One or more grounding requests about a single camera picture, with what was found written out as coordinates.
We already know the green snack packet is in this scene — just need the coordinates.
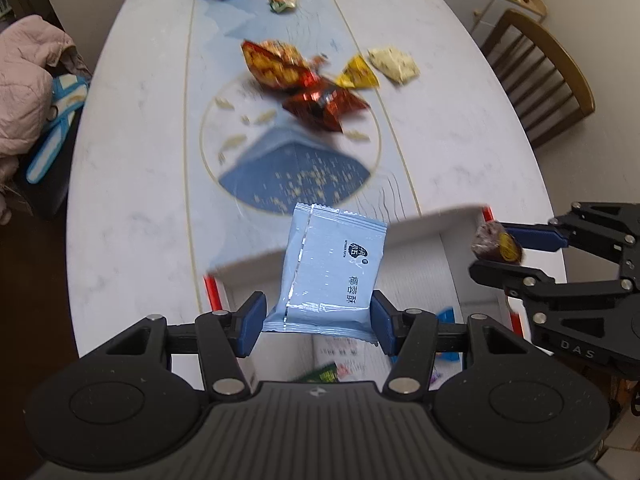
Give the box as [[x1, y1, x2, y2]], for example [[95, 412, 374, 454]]
[[294, 361, 342, 384]]

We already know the light blue biscuit packet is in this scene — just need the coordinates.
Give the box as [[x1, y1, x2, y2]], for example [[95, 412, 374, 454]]
[[262, 202, 389, 344]]

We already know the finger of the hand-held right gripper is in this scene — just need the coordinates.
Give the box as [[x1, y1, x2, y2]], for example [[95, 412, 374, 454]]
[[469, 259, 640, 347], [500, 201, 640, 281]]

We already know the dark candy packet yellow label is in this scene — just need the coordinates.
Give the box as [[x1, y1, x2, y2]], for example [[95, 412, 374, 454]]
[[471, 219, 524, 265]]

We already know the blue white tote bag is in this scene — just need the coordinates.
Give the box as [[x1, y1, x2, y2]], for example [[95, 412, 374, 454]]
[[25, 73, 90, 185]]

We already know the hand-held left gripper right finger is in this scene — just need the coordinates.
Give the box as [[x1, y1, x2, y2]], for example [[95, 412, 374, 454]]
[[370, 290, 541, 401]]

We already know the pink puffer jacket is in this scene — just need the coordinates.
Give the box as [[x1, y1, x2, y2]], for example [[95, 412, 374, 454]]
[[0, 13, 94, 184]]

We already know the brown wooden chair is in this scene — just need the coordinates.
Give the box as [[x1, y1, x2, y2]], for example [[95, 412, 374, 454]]
[[479, 8, 597, 149]]

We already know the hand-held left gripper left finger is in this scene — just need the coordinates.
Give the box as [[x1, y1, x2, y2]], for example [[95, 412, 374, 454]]
[[90, 292, 267, 402]]

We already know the red yellow chips bag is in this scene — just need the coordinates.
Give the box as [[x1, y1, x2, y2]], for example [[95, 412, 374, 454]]
[[240, 38, 332, 92]]

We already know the pale yellow snack packet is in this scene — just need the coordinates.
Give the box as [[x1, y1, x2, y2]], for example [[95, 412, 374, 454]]
[[367, 45, 420, 85]]

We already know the yellow triangular snack packet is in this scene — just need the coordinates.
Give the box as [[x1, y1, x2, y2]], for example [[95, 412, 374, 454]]
[[334, 54, 381, 90]]

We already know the white cardboard box red edge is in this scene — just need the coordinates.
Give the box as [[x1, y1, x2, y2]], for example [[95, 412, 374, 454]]
[[203, 203, 532, 396]]

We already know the black chair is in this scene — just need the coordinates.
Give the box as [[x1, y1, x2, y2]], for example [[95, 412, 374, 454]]
[[17, 110, 81, 222]]

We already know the dark red snack bag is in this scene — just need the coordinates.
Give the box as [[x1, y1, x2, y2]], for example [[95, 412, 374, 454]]
[[281, 75, 371, 134]]

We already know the blue cookie packet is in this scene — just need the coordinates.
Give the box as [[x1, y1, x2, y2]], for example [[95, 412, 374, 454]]
[[434, 307, 464, 362]]

